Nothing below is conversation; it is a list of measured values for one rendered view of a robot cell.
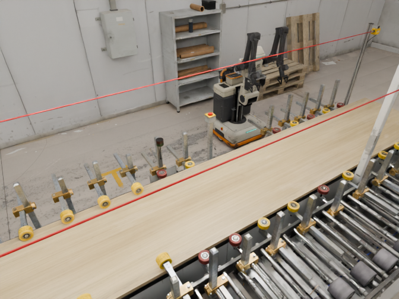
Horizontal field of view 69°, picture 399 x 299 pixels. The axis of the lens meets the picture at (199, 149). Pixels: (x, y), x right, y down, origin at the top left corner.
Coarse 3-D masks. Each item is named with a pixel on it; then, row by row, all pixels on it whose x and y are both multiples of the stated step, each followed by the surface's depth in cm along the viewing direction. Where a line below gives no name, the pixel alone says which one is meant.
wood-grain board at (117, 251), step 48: (288, 144) 265; (336, 144) 265; (384, 144) 264; (144, 192) 216; (192, 192) 216; (240, 192) 215; (288, 192) 215; (48, 240) 182; (96, 240) 182; (144, 240) 181; (192, 240) 181; (0, 288) 157; (48, 288) 157; (96, 288) 157
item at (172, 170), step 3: (168, 168) 255; (171, 168) 257; (174, 168) 259; (168, 171) 257; (171, 171) 259; (174, 171) 261; (156, 174) 251; (168, 174) 259; (171, 174) 261; (150, 177) 249; (153, 177) 251; (156, 177) 253; (165, 177) 259; (150, 180) 251; (153, 180) 253; (156, 180) 255; (150, 183) 253
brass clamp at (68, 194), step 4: (56, 192) 207; (60, 192) 207; (68, 192) 207; (72, 192) 209; (52, 196) 204; (56, 196) 204; (60, 196) 205; (64, 196) 207; (68, 196) 209; (56, 200) 205
